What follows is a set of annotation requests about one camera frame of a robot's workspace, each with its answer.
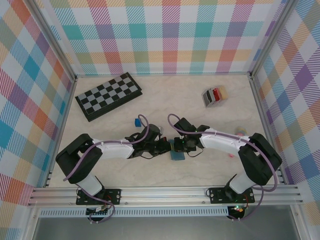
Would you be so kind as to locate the grey card rack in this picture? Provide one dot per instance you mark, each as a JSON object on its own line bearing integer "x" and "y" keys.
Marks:
{"x": 212, "y": 103}

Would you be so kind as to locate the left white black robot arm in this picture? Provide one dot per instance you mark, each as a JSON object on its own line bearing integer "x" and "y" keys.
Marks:
{"x": 115, "y": 150}

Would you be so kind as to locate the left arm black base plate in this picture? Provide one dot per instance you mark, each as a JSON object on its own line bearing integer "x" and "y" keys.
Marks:
{"x": 113, "y": 196}

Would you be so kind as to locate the pastel coloured small toy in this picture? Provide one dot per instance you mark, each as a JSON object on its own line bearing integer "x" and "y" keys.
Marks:
{"x": 241, "y": 130}

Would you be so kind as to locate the aluminium frame side rail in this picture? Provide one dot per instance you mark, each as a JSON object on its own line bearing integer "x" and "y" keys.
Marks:
{"x": 60, "y": 132}
{"x": 261, "y": 112}

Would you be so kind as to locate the aluminium frame post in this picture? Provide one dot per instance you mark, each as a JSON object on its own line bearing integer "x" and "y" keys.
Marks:
{"x": 271, "y": 37}
{"x": 55, "y": 37}

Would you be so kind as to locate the blue card holder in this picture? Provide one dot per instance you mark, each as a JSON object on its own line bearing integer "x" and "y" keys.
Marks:
{"x": 177, "y": 155}

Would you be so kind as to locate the grey metal panel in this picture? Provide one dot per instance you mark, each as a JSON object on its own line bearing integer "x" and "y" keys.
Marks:
{"x": 162, "y": 230}

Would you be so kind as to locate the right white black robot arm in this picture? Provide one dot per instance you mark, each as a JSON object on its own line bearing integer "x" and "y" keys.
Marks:
{"x": 220, "y": 143}

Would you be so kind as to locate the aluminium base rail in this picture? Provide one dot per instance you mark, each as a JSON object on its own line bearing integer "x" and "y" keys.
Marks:
{"x": 162, "y": 196}

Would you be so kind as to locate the black credit card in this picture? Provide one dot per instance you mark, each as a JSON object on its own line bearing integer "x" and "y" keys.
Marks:
{"x": 207, "y": 97}

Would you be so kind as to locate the tan credit card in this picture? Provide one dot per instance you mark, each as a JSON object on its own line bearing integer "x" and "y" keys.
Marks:
{"x": 223, "y": 92}

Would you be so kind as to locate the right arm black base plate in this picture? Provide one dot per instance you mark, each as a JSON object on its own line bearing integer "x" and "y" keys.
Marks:
{"x": 216, "y": 195}

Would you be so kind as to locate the black grey folding chessboard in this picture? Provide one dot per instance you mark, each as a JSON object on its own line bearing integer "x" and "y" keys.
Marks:
{"x": 105, "y": 95}

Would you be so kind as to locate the gold credit card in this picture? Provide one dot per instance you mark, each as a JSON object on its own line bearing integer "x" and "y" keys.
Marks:
{"x": 171, "y": 144}

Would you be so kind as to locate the red credit card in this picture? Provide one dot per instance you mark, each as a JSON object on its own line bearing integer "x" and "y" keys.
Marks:
{"x": 216, "y": 95}

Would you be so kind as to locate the small blue cube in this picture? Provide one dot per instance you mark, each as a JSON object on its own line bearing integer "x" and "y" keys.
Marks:
{"x": 137, "y": 123}

